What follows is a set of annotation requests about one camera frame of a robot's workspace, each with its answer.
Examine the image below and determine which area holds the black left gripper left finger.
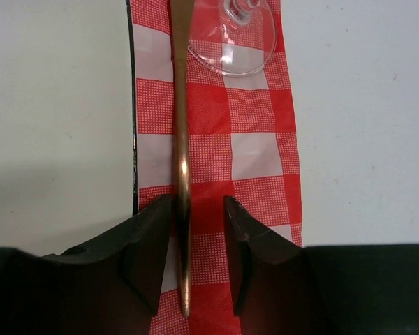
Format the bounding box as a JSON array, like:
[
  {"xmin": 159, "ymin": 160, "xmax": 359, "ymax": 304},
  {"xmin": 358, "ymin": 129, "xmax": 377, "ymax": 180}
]
[{"xmin": 0, "ymin": 195, "xmax": 172, "ymax": 334}]

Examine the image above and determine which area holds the red white checkered cloth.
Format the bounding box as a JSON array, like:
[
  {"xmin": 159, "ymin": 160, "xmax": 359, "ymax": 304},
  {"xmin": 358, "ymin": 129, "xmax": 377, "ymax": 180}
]
[{"xmin": 130, "ymin": 1, "xmax": 302, "ymax": 334}]

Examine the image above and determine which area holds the white rectangular plate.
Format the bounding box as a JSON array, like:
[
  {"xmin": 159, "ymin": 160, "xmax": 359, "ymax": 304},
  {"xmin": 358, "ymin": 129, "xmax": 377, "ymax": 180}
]
[{"xmin": 0, "ymin": 1, "xmax": 133, "ymax": 254}]

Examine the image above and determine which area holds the copper knife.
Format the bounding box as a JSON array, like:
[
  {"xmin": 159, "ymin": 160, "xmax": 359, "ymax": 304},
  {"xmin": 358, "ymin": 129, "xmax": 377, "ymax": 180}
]
[{"xmin": 170, "ymin": 1, "xmax": 194, "ymax": 318}]

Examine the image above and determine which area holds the clear wine glass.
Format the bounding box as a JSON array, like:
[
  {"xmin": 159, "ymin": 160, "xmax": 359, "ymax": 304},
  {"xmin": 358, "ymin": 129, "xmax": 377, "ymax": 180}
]
[{"xmin": 188, "ymin": 0, "xmax": 277, "ymax": 77}]

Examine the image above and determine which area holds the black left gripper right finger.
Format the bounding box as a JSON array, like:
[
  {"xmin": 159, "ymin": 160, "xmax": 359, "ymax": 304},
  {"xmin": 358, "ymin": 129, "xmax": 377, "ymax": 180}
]
[{"xmin": 223, "ymin": 196, "xmax": 419, "ymax": 334}]

